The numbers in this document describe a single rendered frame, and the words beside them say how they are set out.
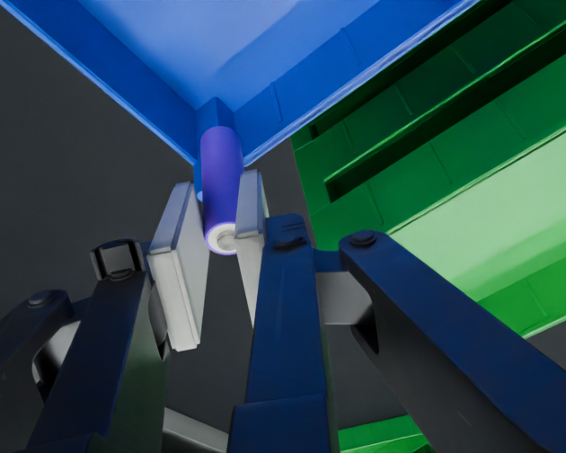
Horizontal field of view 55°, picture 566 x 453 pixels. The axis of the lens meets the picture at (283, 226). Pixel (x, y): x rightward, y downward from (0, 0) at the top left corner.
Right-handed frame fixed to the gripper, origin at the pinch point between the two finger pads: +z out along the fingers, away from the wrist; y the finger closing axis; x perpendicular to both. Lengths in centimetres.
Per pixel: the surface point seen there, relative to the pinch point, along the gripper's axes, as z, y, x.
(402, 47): 10.6, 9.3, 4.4
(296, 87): 14.5, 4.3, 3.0
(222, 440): 89, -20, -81
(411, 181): 18.0, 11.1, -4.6
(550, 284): 24.8, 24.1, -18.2
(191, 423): 86, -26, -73
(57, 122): 54, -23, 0
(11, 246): 62, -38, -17
